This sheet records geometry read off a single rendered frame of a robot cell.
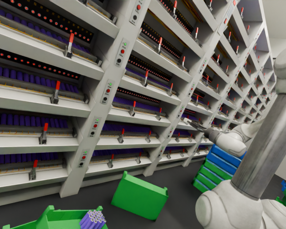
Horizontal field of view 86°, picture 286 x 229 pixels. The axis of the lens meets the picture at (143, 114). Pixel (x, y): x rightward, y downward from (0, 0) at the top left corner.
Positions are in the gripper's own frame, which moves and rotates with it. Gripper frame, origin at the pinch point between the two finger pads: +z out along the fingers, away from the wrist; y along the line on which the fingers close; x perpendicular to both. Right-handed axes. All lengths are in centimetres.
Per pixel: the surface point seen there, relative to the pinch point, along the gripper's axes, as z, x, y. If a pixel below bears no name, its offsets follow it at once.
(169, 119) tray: 13.0, -5.8, -5.0
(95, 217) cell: -14, -52, -67
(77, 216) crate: -9, -55, -73
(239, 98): 15, 43, 135
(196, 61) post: 13.3, 43.4, -4.6
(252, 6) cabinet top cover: 16, 111, 42
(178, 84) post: 19.6, 23.2, -4.7
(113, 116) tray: 10, -9, -61
